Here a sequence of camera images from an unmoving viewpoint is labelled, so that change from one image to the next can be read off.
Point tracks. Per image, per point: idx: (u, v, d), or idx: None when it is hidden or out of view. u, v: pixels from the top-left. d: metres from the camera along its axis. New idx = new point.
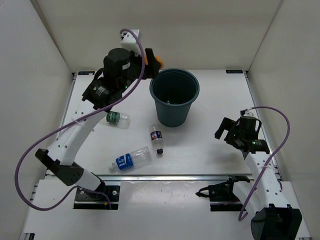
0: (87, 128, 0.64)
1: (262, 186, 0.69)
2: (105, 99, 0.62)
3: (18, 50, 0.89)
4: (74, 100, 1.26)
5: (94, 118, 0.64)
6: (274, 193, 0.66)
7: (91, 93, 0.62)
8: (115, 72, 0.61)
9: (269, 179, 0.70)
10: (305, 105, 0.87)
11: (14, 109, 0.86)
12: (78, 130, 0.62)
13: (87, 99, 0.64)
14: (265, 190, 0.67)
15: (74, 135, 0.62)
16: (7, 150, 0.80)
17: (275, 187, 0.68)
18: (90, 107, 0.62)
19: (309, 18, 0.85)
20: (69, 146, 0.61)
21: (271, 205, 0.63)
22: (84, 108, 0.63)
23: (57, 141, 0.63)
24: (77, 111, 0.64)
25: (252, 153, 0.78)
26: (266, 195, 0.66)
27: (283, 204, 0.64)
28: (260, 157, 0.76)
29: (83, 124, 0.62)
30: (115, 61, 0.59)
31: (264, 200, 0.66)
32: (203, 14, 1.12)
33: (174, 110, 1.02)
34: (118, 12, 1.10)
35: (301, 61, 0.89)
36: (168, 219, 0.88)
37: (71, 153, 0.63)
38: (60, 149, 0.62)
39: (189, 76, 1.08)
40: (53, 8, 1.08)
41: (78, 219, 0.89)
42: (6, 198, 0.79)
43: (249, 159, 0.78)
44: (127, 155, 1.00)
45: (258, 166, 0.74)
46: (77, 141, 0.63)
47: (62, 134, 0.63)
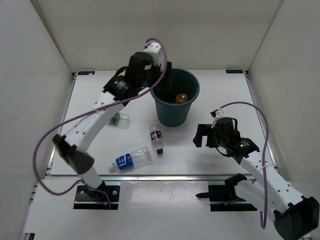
0: (106, 117, 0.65)
1: (271, 187, 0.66)
2: (124, 93, 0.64)
3: (18, 50, 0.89)
4: (74, 99, 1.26)
5: (112, 110, 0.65)
6: (285, 190, 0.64)
7: (112, 86, 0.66)
8: (137, 70, 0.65)
9: (274, 177, 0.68)
10: (305, 106, 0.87)
11: (14, 110, 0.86)
12: (97, 118, 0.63)
13: (107, 91, 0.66)
14: (276, 190, 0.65)
15: (93, 123, 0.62)
16: (7, 151, 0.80)
17: (283, 183, 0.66)
18: (111, 98, 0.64)
19: (310, 18, 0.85)
20: (87, 132, 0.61)
21: (290, 205, 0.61)
22: (104, 98, 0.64)
23: (75, 127, 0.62)
24: (97, 101, 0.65)
25: (246, 157, 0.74)
26: (280, 195, 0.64)
27: (298, 197, 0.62)
28: (255, 157, 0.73)
29: (103, 113, 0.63)
30: (140, 60, 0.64)
31: (281, 201, 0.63)
32: (203, 14, 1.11)
33: (175, 110, 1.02)
34: (118, 11, 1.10)
35: (301, 61, 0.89)
36: (168, 219, 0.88)
37: (87, 140, 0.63)
38: (78, 134, 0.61)
39: (189, 76, 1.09)
40: (52, 7, 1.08)
41: (78, 219, 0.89)
42: (7, 199, 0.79)
43: (245, 164, 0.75)
44: (127, 155, 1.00)
45: (258, 169, 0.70)
46: (95, 129, 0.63)
47: (80, 121, 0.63)
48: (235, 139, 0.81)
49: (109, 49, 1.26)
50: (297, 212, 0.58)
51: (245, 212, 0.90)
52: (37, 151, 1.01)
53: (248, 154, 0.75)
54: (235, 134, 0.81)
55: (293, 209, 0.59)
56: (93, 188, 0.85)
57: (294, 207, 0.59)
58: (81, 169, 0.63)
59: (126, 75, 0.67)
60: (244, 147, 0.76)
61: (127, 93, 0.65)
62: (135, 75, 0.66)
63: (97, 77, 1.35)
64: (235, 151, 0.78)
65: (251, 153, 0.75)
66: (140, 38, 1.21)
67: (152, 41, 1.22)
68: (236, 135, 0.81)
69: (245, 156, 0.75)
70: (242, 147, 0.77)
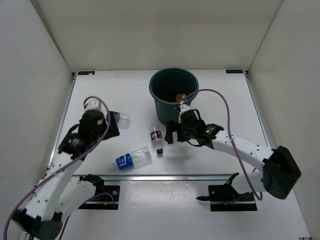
0: (66, 179, 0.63)
1: (244, 153, 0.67)
2: (81, 149, 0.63)
3: (18, 49, 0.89)
4: (74, 99, 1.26)
5: (72, 168, 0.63)
6: (256, 150, 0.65)
7: (67, 146, 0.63)
8: (90, 126, 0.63)
9: (243, 143, 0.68)
10: (305, 106, 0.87)
11: (14, 110, 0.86)
12: (58, 182, 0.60)
13: (63, 151, 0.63)
14: (249, 154, 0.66)
15: (55, 188, 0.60)
16: (7, 151, 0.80)
17: (252, 145, 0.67)
18: (67, 159, 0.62)
19: (310, 18, 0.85)
20: (49, 199, 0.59)
21: (264, 160, 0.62)
22: (61, 159, 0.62)
23: (35, 197, 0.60)
24: (54, 164, 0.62)
25: (214, 140, 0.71)
26: (253, 156, 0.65)
27: (269, 151, 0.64)
28: (222, 134, 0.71)
29: (63, 174, 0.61)
30: (92, 116, 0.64)
31: (257, 162, 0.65)
32: (203, 14, 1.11)
33: (175, 110, 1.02)
34: (117, 12, 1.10)
35: (301, 61, 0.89)
36: (168, 219, 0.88)
37: (51, 206, 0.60)
38: (40, 204, 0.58)
39: (188, 75, 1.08)
40: (52, 8, 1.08)
41: (78, 219, 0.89)
42: (7, 199, 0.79)
43: (218, 147, 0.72)
44: (127, 155, 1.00)
45: (228, 144, 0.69)
46: (57, 194, 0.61)
47: (40, 188, 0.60)
48: (201, 128, 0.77)
49: (109, 49, 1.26)
50: (272, 163, 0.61)
51: (245, 212, 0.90)
52: (37, 151, 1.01)
53: (215, 135, 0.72)
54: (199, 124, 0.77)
55: (268, 163, 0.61)
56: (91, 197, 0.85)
57: (268, 161, 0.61)
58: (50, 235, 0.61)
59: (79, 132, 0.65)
60: (210, 132, 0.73)
61: (83, 148, 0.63)
62: (88, 130, 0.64)
63: (97, 77, 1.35)
64: (205, 139, 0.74)
65: (218, 133, 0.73)
66: (140, 38, 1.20)
67: (152, 41, 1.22)
68: (200, 124, 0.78)
69: (212, 137, 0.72)
70: (209, 133, 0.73)
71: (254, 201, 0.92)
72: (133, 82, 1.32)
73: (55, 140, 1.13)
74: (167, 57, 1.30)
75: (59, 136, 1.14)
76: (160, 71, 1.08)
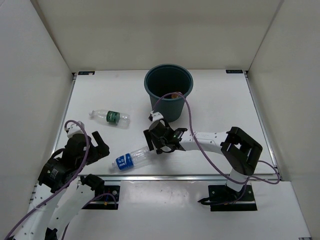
0: (50, 210, 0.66)
1: (205, 143, 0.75)
2: (62, 178, 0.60)
3: (18, 50, 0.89)
4: (74, 99, 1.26)
5: (54, 199, 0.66)
6: (214, 137, 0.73)
7: (47, 176, 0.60)
8: (75, 151, 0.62)
9: (204, 135, 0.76)
10: (305, 106, 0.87)
11: (15, 110, 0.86)
12: (41, 214, 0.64)
13: (43, 182, 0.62)
14: (209, 142, 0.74)
15: (39, 220, 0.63)
16: (7, 151, 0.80)
17: (210, 134, 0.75)
18: (48, 191, 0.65)
19: (310, 19, 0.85)
20: (35, 231, 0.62)
21: (221, 143, 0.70)
22: (42, 192, 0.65)
23: (22, 228, 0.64)
24: (37, 196, 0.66)
25: (181, 141, 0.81)
26: (213, 143, 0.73)
27: (224, 135, 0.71)
28: (187, 134, 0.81)
29: (44, 208, 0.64)
30: (79, 141, 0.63)
31: (217, 148, 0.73)
32: (203, 14, 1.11)
33: (174, 105, 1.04)
34: (118, 12, 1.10)
35: (301, 61, 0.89)
36: (168, 219, 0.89)
37: (39, 235, 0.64)
38: (27, 236, 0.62)
39: (180, 70, 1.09)
40: (52, 8, 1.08)
41: (79, 219, 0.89)
42: (7, 199, 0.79)
43: (186, 145, 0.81)
44: (127, 155, 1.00)
45: (191, 140, 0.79)
46: (42, 225, 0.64)
47: (26, 220, 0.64)
48: (170, 134, 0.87)
49: (109, 49, 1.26)
50: (227, 144, 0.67)
51: (245, 212, 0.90)
52: (38, 151, 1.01)
53: (181, 137, 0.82)
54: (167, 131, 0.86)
55: (224, 144, 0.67)
56: (91, 199, 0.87)
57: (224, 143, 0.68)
58: None
59: (62, 158, 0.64)
60: (177, 136, 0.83)
61: (64, 178, 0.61)
62: (73, 156, 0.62)
63: (97, 77, 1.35)
64: (175, 144, 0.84)
65: (183, 135, 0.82)
66: (140, 38, 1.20)
67: (152, 41, 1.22)
68: (169, 131, 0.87)
69: (179, 140, 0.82)
70: (177, 137, 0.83)
71: (254, 201, 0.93)
72: (133, 82, 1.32)
73: (55, 140, 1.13)
74: (167, 57, 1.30)
75: (59, 137, 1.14)
76: (155, 67, 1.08)
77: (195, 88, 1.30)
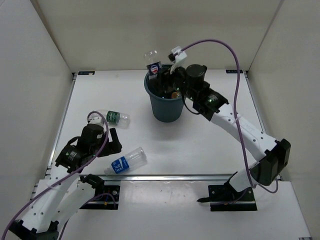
0: (63, 192, 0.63)
1: (246, 137, 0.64)
2: (78, 161, 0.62)
3: (18, 50, 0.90)
4: (74, 99, 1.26)
5: (68, 181, 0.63)
6: (260, 138, 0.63)
7: (64, 158, 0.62)
8: (90, 138, 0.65)
9: (249, 127, 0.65)
10: (304, 106, 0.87)
11: (15, 110, 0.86)
12: (53, 195, 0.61)
13: (60, 164, 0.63)
14: (252, 140, 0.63)
15: (51, 200, 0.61)
16: (7, 151, 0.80)
17: (256, 131, 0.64)
18: (64, 172, 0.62)
19: (309, 19, 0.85)
20: (45, 212, 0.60)
21: (266, 152, 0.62)
22: (58, 172, 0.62)
23: (31, 209, 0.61)
24: (51, 176, 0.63)
25: (216, 113, 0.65)
26: (255, 145, 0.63)
27: (272, 143, 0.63)
28: (227, 109, 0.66)
29: (59, 187, 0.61)
30: (93, 129, 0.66)
31: (257, 150, 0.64)
32: (203, 14, 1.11)
33: (176, 104, 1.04)
34: (117, 12, 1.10)
35: (301, 61, 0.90)
36: (168, 219, 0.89)
37: (47, 218, 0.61)
38: (36, 216, 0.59)
39: None
40: (52, 8, 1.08)
41: (78, 219, 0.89)
42: (7, 200, 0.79)
43: (217, 120, 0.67)
44: (122, 159, 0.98)
45: (232, 122, 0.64)
46: (53, 207, 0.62)
47: (37, 200, 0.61)
48: (204, 93, 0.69)
49: (109, 49, 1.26)
50: (275, 159, 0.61)
51: (245, 212, 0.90)
52: (38, 151, 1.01)
53: (218, 109, 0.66)
54: (204, 88, 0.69)
55: (271, 157, 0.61)
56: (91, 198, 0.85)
57: (271, 155, 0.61)
58: None
59: (78, 144, 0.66)
60: (213, 102, 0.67)
61: (80, 162, 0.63)
62: (88, 143, 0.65)
63: (97, 77, 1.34)
64: (204, 109, 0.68)
65: (221, 107, 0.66)
66: (140, 38, 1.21)
67: (151, 41, 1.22)
68: (206, 88, 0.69)
69: (215, 112, 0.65)
70: (211, 102, 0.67)
71: (254, 201, 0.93)
72: (133, 82, 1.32)
73: (55, 140, 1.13)
74: (167, 57, 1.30)
75: (59, 137, 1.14)
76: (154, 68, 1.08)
77: None
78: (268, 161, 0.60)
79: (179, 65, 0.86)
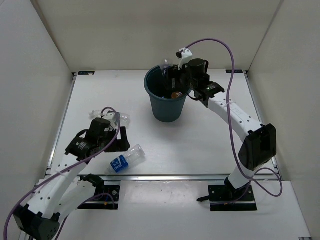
0: (70, 180, 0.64)
1: (234, 119, 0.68)
2: (87, 151, 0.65)
3: (18, 50, 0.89)
4: (74, 99, 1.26)
5: (76, 170, 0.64)
6: (246, 120, 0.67)
7: (74, 148, 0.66)
8: (98, 131, 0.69)
9: (238, 111, 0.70)
10: (305, 106, 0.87)
11: (15, 110, 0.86)
12: (61, 182, 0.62)
13: (70, 152, 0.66)
14: (239, 122, 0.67)
15: (59, 186, 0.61)
16: (7, 151, 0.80)
17: (245, 115, 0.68)
18: (74, 160, 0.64)
19: (309, 19, 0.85)
20: (52, 197, 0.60)
21: (250, 132, 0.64)
22: (67, 160, 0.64)
23: (38, 194, 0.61)
24: (60, 163, 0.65)
25: (211, 98, 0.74)
26: (241, 126, 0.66)
27: (257, 126, 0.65)
28: (221, 96, 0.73)
29: (68, 174, 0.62)
30: (101, 123, 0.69)
31: (242, 131, 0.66)
32: (203, 14, 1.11)
33: (178, 103, 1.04)
34: (118, 12, 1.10)
35: (301, 61, 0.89)
36: (168, 219, 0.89)
37: (53, 204, 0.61)
38: (43, 201, 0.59)
39: None
40: (52, 8, 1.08)
41: (78, 219, 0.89)
42: (7, 200, 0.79)
43: (212, 105, 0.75)
44: (121, 157, 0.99)
45: (223, 106, 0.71)
46: (60, 193, 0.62)
47: (44, 186, 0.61)
48: (203, 82, 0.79)
49: (109, 49, 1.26)
50: (256, 137, 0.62)
51: (244, 213, 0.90)
52: (38, 151, 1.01)
53: (214, 95, 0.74)
54: (204, 78, 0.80)
55: (253, 134, 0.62)
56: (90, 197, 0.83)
57: (254, 133, 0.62)
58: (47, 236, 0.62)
59: (87, 136, 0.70)
60: (210, 89, 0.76)
61: (89, 152, 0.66)
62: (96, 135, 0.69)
63: (97, 77, 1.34)
64: (202, 95, 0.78)
65: (217, 93, 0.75)
66: (140, 38, 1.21)
67: (151, 41, 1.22)
68: (205, 78, 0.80)
69: (210, 97, 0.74)
70: (209, 90, 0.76)
71: (254, 201, 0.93)
72: (133, 82, 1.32)
73: (55, 140, 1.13)
74: (167, 57, 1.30)
75: (59, 137, 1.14)
76: (154, 68, 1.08)
77: None
78: (249, 137, 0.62)
79: (186, 62, 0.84)
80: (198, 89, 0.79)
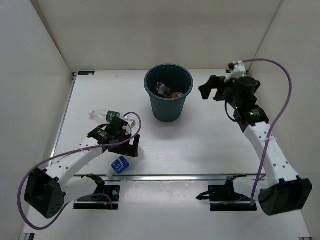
0: (87, 159, 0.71)
1: (268, 159, 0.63)
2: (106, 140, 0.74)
3: (18, 50, 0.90)
4: (74, 99, 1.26)
5: (94, 153, 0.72)
6: (282, 166, 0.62)
7: (96, 134, 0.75)
8: (118, 126, 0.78)
9: (275, 152, 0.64)
10: (305, 106, 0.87)
11: (15, 110, 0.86)
12: (81, 157, 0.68)
13: (92, 136, 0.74)
14: (272, 164, 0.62)
15: (77, 160, 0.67)
16: (7, 151, 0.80)
17: (282, 159, 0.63)
18: (94, 141, 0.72)
19: (310, 19, 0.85)
20: (70, 167, 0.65)
21: (281, 180, 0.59)
22: (89, 141, 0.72)
23: (57, 163, 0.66)
24: (81, 143, 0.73)
25: (252, 126, 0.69)
26: (274, 169, 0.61)
27: (292, 177, 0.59)
28: (262, 127, 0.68)
29: (87, 152, 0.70)
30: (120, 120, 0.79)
31: (272, 176, 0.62)
32: (203, 14, 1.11)
33: (178, 103, 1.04)
34: (117, 12, 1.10)
35: (301, 61, 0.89)
36: (168, 218, 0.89)
37: (67, 176, 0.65)
38: (61, 169, 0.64)
39: (178, 68, 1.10)
40: (52, 8, 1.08)
41: (78, 219, 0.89)
42: (7, 199, 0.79)
43: (249, 132, 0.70)
44: (123, 158, 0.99)
45: (261, 140, 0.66)
46: (76, 167, 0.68)
47: (63, 158, 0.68)
48: (247, 105, 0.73)
49: (109, 49, 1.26)
50: (286, 187, 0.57)
51: (244, 213, 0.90)
52: (37, 152, 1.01)
53: (255, 123, 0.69)
54: (250, 100, 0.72)
55: (283, 184, 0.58)
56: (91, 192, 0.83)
57: (284, 183, 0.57)
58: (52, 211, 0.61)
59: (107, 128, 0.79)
60: (254, 115, 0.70)
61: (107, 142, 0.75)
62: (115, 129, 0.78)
63: (97, 77, 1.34)
64: (243, 119, 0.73)
65: (259, 123, 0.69)
66: (140, 38, 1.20)
67: (151, 41, 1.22)
68: (251, 101, 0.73)
69: (251, 124, 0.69)
70: (253, 116, 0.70)
71: None
72: (133, 82, 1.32)
73: (55, 140, 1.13)
74: (167, 57, 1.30)
75: (59, 137, 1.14)
76: (155, 67, 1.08)
77: (195, 88, 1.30)
78: (278, 186, 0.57)
79: (234, 77, 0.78)
80: (240, 110, 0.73)
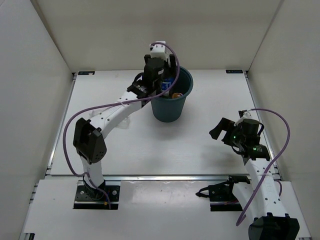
0: (126, 112, 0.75)
1: (261, 193, 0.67)
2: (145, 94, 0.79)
3: (18, 49, 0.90)
4: (75, 100, 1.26)
5: (132, 106, 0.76)
6: (272, 201, 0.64)
7: (135, 89, 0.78)
8: (152, 75, 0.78)
9: (269, 187, 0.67)
10: (305, 105, 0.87)
11: (15, 109, 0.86)
12: (121, 110, 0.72)
13: (131, 91, 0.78)
14: (264, 198, 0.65)
15: (117, 113, 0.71)
16: (7, 150, 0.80)
17: (274, 194, 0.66)
18: (133, 96, 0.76)
19: (310, 18, 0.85)
20: (111, 119, 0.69)
21: (269, 214, 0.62)
22: (128, 95, 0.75)
23: (100, 115, 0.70)
24: (121, 97, 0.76)
25: (252, 160, 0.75)
26: (264, 203, 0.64)
27: (281, 214, 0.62)
28: (260, 163, 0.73)
29: (127, 106, 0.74)
30: (154, 68, 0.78)
31: (262, 208, 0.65)
32: (203, 14, 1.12)
33: (179, 102, 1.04)
34: (117, 11, 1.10)
35: (301, 60, 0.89)
36: (168, 219, 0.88)
37: (108, 127, 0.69)
38: (103, 120, 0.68)
39: (179, 69, 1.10)
40: (52, 8, 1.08)
41: (78, 219, 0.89)
42: (6, 199, 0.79)
43: (249, 167, 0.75)
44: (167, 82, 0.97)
45: (258, 174, 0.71)
46: (116, 119, 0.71)
47: (105, 111, 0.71)
48: (251, 141, 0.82)
49: (109, 49, 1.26)
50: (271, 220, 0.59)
51: None
52: (37, 152, 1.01)
53: (255, 157, 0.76)
54: (254, 138, 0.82)
55: (270, 218, 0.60)
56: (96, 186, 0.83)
57: (271, 217, 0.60)
58: (96, 158, 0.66)
59: (143, 80, 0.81)
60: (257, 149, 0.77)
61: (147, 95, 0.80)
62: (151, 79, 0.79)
63: (97, 77, 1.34)
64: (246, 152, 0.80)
65: (259, 158, 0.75)
66: (139, 37, 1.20)
67: (151, 40, 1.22)
68: (255, 139, 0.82)
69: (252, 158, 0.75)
70: (255, 150, 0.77)
71: None
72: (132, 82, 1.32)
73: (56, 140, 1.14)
74: None
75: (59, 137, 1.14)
76: None
77: (195, 88, 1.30)
78: (264, 217, 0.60)
79: None
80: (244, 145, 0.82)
